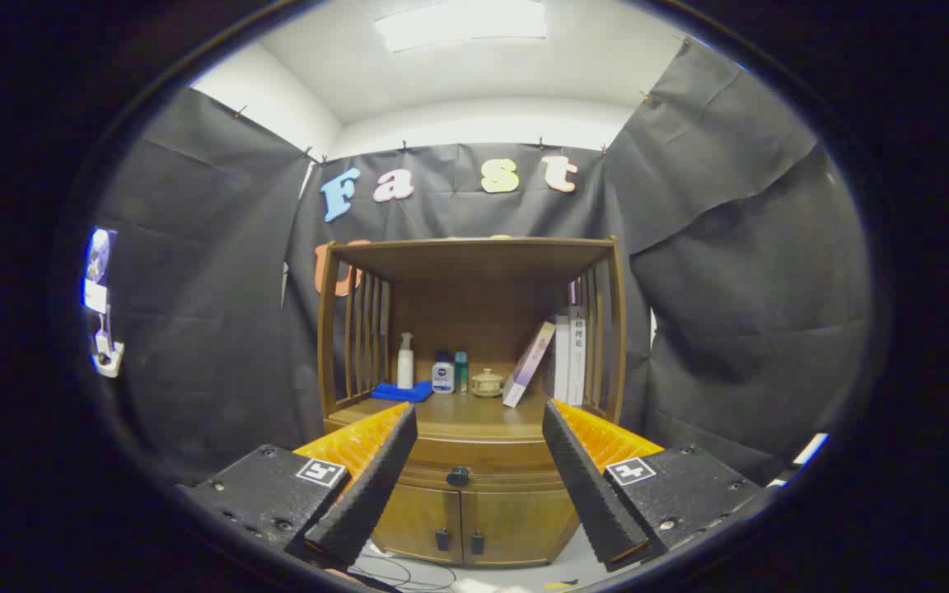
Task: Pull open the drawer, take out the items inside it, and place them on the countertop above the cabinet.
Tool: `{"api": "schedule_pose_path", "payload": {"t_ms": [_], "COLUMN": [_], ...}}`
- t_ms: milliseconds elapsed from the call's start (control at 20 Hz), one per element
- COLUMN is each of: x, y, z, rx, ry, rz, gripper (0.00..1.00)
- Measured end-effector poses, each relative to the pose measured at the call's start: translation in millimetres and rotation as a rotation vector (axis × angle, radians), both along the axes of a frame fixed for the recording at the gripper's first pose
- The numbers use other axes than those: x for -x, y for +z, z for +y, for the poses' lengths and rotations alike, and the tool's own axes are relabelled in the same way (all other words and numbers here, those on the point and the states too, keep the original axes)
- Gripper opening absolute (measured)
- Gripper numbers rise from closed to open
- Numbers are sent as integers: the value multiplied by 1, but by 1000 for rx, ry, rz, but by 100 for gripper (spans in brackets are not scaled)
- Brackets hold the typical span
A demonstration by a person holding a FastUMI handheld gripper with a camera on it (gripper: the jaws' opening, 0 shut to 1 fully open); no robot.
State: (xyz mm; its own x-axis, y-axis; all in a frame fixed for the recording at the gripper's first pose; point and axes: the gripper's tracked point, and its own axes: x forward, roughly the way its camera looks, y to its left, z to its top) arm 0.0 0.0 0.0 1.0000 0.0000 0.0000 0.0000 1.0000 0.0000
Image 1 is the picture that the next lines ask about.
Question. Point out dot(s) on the wooden countertop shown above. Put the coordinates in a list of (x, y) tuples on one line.
[(474, 416)]

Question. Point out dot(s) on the dark patterned book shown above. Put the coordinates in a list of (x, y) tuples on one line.
[(549, 371)]

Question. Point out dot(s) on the plain white book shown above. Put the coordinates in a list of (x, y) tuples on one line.
[(562, 362)]

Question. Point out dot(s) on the white floor object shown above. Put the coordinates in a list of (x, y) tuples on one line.
[(474, 585)]

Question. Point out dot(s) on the blue folded cloth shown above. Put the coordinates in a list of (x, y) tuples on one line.
[(400, 392)]

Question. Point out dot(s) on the wooden drawer with black knob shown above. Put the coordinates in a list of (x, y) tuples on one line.
[(483, 457)]

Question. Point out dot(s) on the white shelf unit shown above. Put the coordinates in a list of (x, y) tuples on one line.
[(810, 450)]

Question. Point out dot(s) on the wooden cabinet door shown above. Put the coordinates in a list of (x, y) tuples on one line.
[(421, 515), (524, 523)]

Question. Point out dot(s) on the white lotion bottle blue cap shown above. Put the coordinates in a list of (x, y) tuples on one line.
[(442, 379)]

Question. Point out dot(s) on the blue white printed board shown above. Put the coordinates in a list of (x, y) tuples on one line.
[(98, 263)]

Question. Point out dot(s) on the teal slim bottle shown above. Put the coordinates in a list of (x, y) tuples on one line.
[(460, 371)]

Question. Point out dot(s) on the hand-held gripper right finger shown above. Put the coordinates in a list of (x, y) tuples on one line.
[(590, 486)]

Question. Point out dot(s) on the purple and white book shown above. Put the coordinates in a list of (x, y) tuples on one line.
[(528, 362)]

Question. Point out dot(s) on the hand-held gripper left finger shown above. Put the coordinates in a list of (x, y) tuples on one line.
[(376, 486)]

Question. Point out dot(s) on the brown wooden cabinet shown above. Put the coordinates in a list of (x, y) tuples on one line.
[(483, 280)]

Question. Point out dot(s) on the white pump bottle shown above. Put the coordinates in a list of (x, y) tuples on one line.
[(405, 366)]

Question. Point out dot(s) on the beige lidded teacup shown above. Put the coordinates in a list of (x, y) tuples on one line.
[(487, 384)]

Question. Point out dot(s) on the white book black lettering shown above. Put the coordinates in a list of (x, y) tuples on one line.
[(577, 362)]

